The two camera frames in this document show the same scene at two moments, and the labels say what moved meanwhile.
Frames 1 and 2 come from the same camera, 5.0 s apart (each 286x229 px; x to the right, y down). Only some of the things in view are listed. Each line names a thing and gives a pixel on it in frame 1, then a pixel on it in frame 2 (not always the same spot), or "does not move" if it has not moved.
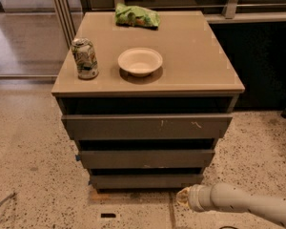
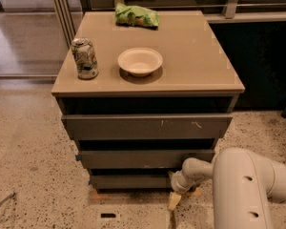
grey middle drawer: (140, 158) does not move
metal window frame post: (63, 10) does not move
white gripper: (196, 197) -> (179, 185)
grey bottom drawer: (146, 180) does not move
